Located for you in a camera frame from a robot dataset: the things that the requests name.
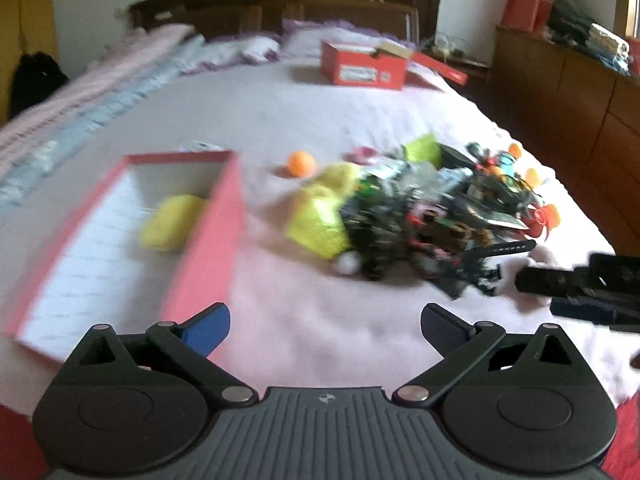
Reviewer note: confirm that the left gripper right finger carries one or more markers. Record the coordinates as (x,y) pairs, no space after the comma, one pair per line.
(462,346)

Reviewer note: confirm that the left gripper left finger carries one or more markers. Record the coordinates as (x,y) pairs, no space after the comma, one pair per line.
(184,350)

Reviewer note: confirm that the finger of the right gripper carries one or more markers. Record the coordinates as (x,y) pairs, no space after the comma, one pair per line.
(551,282)
(588,310)

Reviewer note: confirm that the pink plush toy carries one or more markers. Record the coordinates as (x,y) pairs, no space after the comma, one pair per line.
(541,257)

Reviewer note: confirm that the black wrist watch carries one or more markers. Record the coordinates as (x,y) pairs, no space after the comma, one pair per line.
(480,252)

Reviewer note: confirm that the yellow plush toy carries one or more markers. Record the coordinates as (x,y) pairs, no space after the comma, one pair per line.
(340,179)
(169,227)

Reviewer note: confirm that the orange ping pong ball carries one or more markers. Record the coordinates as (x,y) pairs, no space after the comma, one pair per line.
(301,164)

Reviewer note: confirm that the pink open box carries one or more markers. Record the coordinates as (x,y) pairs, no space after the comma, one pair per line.
(95,270)

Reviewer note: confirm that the pink fleece blanket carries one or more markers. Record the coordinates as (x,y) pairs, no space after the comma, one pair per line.
(281,195)

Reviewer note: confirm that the brown wooden dresser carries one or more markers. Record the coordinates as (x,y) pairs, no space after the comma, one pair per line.
(579,118)

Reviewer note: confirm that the yellow plastic shuttlecock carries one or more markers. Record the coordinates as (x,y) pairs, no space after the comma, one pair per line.
(315,223)

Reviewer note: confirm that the green yellow shuttlecock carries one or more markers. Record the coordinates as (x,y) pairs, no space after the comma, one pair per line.
(424,149)

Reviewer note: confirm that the small white tin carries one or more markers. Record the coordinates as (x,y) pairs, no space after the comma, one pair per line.
(195,146)

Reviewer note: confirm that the pink tape spool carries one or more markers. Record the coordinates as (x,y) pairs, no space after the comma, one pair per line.
(364,155)

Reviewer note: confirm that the red shoe box lid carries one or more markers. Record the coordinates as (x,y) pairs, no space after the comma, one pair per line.
(441,68)

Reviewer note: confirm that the blue floral quilt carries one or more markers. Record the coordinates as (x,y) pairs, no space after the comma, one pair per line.
(67,139)

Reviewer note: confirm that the red gift bag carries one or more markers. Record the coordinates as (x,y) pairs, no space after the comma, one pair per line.
(526,15)

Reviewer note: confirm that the red shoe box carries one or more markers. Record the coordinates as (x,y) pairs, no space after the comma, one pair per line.
(383,66)

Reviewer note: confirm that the folded pink quilt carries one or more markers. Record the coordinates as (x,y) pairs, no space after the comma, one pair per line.
(137,50)

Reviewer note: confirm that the black backpack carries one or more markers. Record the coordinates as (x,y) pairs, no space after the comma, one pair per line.
(36,77)

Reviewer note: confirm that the purple frilled pillow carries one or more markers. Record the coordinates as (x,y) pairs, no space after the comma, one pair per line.
(300,39)

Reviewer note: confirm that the wooden headboard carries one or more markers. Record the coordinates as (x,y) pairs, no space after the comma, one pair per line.
(412,20)

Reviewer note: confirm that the yellow wooden wardrobe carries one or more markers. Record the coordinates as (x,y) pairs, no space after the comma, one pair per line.
(27,26)

